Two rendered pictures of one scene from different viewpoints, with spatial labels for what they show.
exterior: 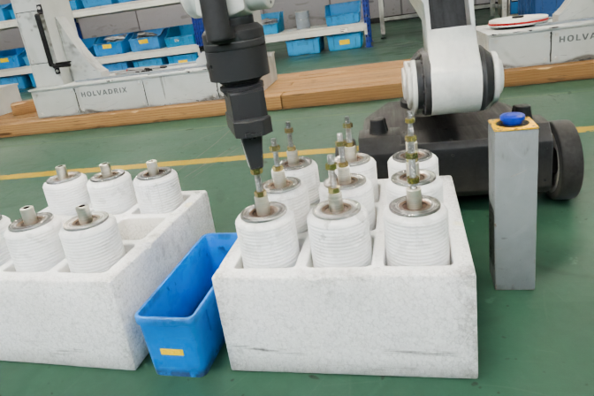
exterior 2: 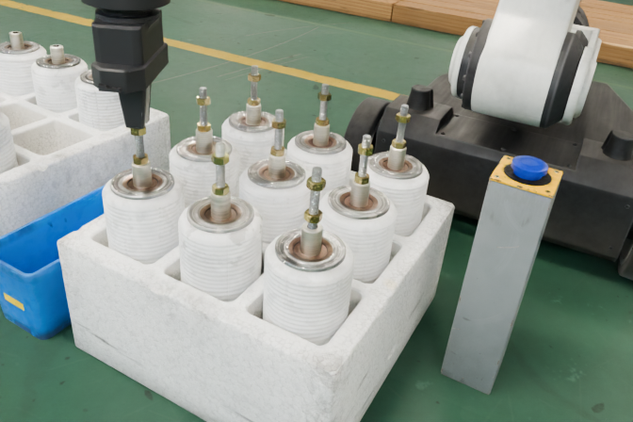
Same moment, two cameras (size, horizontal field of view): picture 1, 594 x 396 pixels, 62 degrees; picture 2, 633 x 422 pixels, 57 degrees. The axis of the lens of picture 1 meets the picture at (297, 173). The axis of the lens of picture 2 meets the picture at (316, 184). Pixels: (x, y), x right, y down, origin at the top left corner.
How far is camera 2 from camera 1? 0.34 m
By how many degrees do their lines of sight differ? 16
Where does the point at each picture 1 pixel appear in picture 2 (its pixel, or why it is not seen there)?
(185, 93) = not seen: outside the picture
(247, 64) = not seen: outside the picture
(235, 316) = (78, 293)
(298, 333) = (137, 342)
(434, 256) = (306, 325)
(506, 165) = (493, 230)
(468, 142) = not seen: hidden behind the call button
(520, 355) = not seen: outside the picture
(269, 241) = (127, 224)
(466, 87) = (522, 90)
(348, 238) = (211, 259)
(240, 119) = (102, 62)
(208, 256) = not seen: hidden behind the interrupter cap
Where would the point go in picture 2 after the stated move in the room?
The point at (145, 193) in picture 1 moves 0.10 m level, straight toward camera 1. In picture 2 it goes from (82, 98) to (62, 121)
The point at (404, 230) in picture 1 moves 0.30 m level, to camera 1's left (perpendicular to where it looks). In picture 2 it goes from (274, 279) to (21, 219)
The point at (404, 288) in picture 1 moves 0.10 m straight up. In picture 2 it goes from (251, 349) to (252, 275)
